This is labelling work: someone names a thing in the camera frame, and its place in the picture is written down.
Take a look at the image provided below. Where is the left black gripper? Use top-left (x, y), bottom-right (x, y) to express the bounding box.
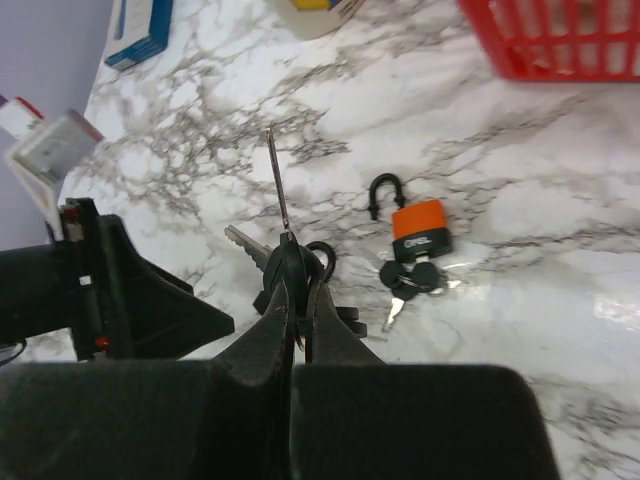
top-left (1, 198), bottom-right (235, 361)

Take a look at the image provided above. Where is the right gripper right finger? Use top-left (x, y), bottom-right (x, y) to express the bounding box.
top-left (292, 279), bottom-right (561, 480)

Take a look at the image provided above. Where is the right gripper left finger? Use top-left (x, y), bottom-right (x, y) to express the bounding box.
top-left (1, 286), bottom-right (293, 479)

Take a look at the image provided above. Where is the black key bunch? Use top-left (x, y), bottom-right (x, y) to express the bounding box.
top-left (379, 255), bottom-right (460, 333)
top-left (223, 126), bottom-right (337, 321)

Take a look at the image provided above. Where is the all black padlock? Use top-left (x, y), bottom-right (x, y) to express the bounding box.
top-left (252, 240), bottom-right (369, 341)

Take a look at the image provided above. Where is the orange black padlock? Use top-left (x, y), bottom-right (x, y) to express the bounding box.
top-left (368, 173), bottom-right (453, 264)

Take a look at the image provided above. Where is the razor package box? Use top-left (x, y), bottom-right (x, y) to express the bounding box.
top-left (103, 0), bottom-right (173, 71)

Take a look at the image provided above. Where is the red plastic basket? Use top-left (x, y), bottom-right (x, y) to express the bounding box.
top-left (458, 1), bottom-right (639, 83)

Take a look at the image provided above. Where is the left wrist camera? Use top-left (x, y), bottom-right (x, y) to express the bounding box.
top-left (1, 97), bottom-right (103, 240)

